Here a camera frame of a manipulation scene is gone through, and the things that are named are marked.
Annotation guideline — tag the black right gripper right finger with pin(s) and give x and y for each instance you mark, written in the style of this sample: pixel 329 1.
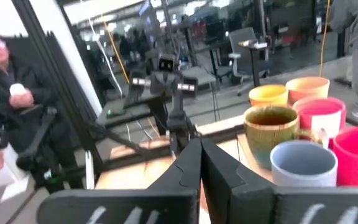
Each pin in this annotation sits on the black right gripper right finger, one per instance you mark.
pixel 259 205

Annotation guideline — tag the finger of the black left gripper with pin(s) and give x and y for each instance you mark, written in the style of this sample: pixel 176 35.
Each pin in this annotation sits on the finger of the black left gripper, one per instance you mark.
pixel 175 133
pixel 187 133

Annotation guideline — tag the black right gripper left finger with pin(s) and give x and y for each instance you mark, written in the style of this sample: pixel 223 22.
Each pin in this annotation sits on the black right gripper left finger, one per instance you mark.
pixel 129 205

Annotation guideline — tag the grey blue mug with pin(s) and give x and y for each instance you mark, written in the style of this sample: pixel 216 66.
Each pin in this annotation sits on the grey blue mug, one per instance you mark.
pixel 303 168

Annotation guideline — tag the green teal glazed mug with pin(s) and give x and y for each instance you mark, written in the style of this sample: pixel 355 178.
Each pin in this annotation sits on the green teal glazed mug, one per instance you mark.
pixel 266 133

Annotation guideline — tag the mustard yellow plastic cup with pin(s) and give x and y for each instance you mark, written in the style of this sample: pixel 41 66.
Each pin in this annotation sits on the mustard yellow plastic cup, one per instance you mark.
pixel 267 95

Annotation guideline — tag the red ceramic mug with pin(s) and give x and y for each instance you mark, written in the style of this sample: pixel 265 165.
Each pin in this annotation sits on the red ceramic mug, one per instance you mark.
pixel 357 158

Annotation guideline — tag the terracotta peach plastic cup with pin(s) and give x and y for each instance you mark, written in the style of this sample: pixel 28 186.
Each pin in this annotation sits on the terracotta peach plastic cup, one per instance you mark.
pixel 308 88

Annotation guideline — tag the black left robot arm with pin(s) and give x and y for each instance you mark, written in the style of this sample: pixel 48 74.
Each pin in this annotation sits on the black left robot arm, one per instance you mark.
pixel 157 109

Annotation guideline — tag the grey office chair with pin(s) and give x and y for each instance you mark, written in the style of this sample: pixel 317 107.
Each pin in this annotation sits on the grey office chair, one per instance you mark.
pixel 244 49

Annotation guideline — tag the small black side table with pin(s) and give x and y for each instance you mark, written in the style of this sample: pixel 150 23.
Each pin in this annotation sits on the small black side table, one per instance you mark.
pixel 255 56

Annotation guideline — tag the wooden shelf with black frame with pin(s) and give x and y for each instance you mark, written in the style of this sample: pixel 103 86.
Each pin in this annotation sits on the wooden shelf with black frame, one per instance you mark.
pixel 222 124

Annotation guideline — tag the black upright frame post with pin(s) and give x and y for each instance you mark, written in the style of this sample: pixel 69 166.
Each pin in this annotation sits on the black upright frame post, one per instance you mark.
pixel 57 77

